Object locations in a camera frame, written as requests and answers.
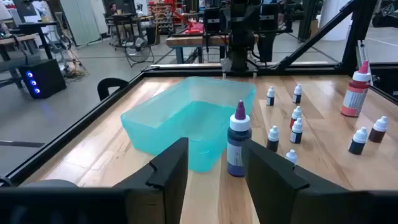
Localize black floor fan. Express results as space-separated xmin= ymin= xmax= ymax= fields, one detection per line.
xmin=125 ymin=36 xmax=155 ymax=68

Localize large purple-tip colouring bottle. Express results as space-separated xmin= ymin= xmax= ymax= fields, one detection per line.
xmin=226 ymin=100 xmax=252 ymax=178

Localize small dark green dropper bottle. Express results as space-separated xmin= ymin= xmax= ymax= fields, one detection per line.
xmin=368 ymin=115 xmax=389 ymax=144

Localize wooden workbench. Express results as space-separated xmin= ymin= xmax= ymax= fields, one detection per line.
xmin=165 ymin=34 xmax=259 ymax=65

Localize yellow floor cables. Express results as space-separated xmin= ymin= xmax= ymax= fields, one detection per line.
xmin=63 ymin=67 xmax=91 ymax=80

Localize parts shelf with bins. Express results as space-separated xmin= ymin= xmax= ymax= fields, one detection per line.
xmin=148 ymin=1 xmax=175 ymax=34

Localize white round column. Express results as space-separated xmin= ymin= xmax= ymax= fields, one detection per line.
xmin=319 ymin=0 xmax=354 ymax=42

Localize black standing desk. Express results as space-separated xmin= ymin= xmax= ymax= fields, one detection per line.
xmin=17 ymin=20 xmax=60 ymax=60

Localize wooden desk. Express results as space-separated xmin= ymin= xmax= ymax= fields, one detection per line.
xmin=0 ymin=33 xmax=40 ymax=63

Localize teal translucent plastic bin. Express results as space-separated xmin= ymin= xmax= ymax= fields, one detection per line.
xmin=120 ymin=76 xmax=257 ymax=174

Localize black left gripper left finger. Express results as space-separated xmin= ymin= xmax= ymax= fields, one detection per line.
xmin=114 ymin=137 xmax=190 ymax=224

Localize black computer tower blue lights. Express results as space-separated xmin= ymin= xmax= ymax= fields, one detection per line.
xmin=17 ymin=58 xmax=68 ymax=100

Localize black chair back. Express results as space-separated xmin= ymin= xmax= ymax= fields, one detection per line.
xmin=96 ymin=77 xmax=130 ymax=102

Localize person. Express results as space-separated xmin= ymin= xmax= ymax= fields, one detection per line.
xmin=105 ymin=1 xmax=121 ymax=19

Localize red machine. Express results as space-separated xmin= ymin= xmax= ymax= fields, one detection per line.
xmin=172 ymin=6 xmax=205 ymax=35

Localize black aluminium table frame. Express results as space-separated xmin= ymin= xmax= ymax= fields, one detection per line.
xmin=0 ymin=0 xmax=398 ymax=187

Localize small red dropper bottle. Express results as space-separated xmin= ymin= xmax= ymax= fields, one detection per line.
xmin=289 ymin=105 xmax=303 ymax=129

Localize small blue dropper bottle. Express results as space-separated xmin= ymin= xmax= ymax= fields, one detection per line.
xmin=289 ymin=117 xmax=304 ymax=144

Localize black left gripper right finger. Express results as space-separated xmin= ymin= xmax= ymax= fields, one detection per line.
xmin=242 ymin=139 xmax=348 ymax=224

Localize black work table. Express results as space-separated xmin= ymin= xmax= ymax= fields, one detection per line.
xmin=105 ymin=14 xmax=156 ymax=49

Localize silver aluminium bracket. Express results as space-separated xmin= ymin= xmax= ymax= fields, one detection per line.
xmin=356 ymin=39 xmax=374 ymax=86

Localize large red-tip colouring bottle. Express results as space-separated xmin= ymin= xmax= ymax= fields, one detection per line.
xmin=340 ymin=60 xmax=373 ymax=118

